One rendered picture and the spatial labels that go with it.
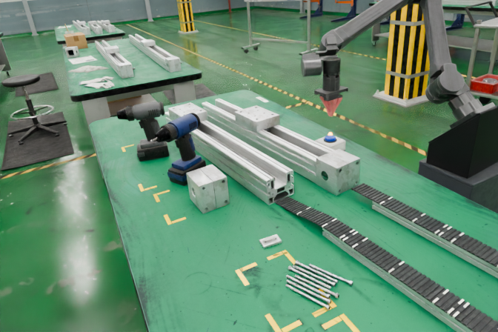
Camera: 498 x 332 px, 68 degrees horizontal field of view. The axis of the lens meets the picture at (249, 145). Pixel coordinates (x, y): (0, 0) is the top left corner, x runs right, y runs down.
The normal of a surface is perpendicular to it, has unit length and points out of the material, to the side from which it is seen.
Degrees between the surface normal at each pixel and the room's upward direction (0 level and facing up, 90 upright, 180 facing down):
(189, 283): 0
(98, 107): 90
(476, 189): 90
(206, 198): 90
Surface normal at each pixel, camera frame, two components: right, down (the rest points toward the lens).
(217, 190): 0.51, 0.33
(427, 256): -0.07, -0.90
